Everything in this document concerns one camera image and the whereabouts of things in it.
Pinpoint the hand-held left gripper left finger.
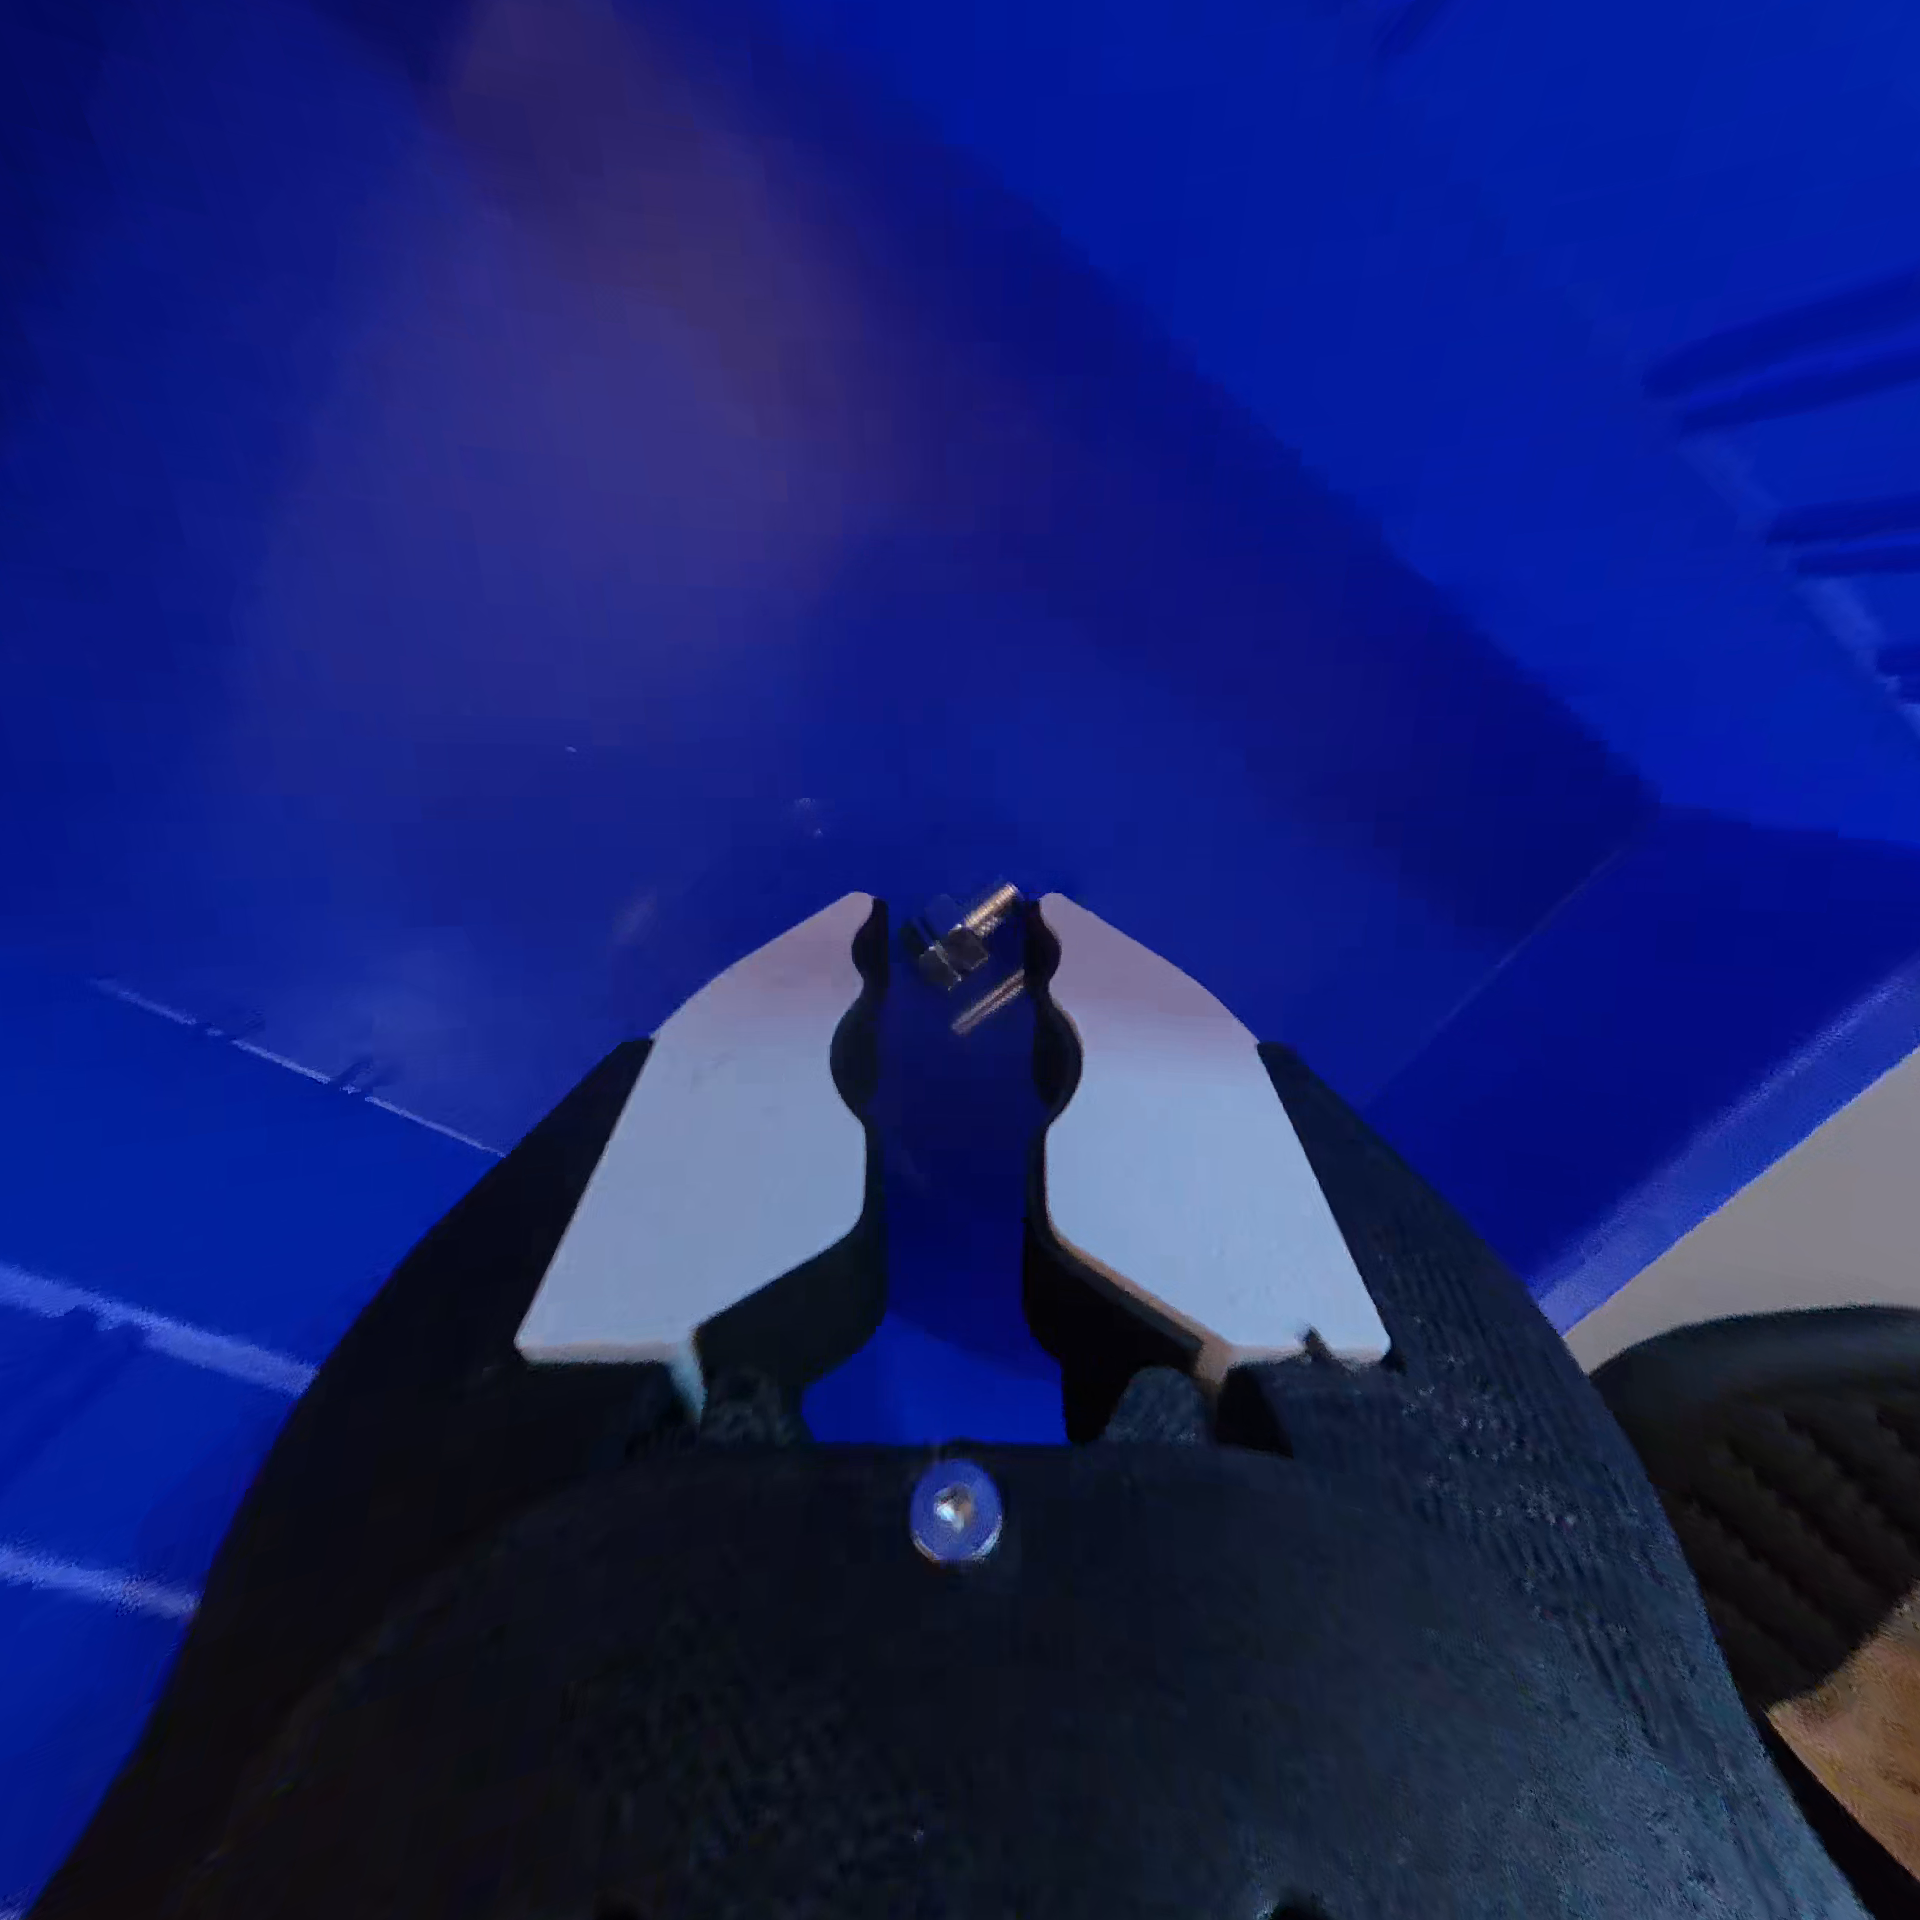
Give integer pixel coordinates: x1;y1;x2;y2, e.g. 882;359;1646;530
514;890;893;1415

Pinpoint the blue plastic bin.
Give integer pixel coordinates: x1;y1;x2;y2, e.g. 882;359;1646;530
0;0;1920;1920

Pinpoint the small silver bolt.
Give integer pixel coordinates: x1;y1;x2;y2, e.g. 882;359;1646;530
912;881;1039;1041

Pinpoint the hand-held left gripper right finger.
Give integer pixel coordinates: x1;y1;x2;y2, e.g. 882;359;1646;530
1030;892;1401;1384

